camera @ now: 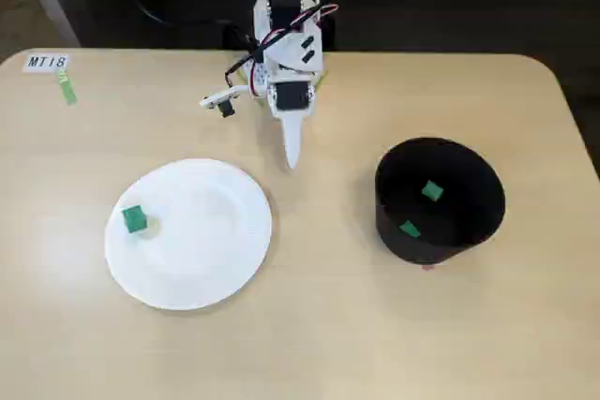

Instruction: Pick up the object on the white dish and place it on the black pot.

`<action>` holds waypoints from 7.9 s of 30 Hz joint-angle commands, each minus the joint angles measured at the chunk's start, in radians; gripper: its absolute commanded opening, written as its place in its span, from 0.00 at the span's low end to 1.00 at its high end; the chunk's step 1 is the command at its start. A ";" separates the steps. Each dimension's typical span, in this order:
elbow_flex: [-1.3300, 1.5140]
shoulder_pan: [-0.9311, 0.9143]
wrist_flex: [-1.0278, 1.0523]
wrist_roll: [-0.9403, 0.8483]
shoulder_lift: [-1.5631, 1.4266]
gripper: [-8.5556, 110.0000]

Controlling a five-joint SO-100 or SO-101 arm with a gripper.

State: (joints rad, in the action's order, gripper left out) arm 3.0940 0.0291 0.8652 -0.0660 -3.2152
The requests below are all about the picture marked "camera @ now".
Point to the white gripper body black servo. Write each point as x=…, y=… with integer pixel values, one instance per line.
x=290, y=99

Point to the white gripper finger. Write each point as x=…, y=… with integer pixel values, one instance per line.
x=293, y=137

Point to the green cube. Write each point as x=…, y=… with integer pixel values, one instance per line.
x=431, y=190
x=409, y=228
x=134, y=219

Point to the black cylindrical pot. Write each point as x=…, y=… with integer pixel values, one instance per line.
x=473, y=175

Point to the white paper plate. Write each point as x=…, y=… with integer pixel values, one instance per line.
x=197, y=245

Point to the green tape strip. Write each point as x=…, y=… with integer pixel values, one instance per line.
x=67, y=87

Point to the white MT18 label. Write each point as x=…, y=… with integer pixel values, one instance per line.
x=46, y=63

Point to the wrist camera on white mount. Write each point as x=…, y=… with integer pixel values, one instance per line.
x=220, y=99

